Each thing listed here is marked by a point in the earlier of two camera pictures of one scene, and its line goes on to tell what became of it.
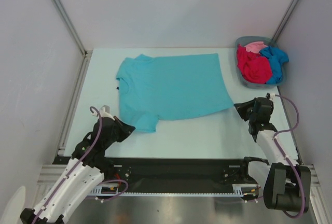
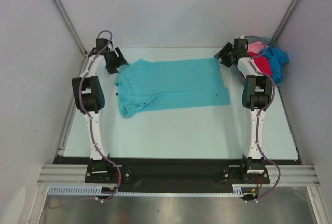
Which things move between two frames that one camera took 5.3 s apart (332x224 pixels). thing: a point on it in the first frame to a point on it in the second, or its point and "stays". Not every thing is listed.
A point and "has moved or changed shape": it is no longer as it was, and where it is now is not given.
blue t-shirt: (277, 56) stays
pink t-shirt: (255, 46) stays
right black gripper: (252, 109) to (226, 54)
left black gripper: (126, 130) to (112, 69)
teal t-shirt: (164, 87) has moved or changed shape
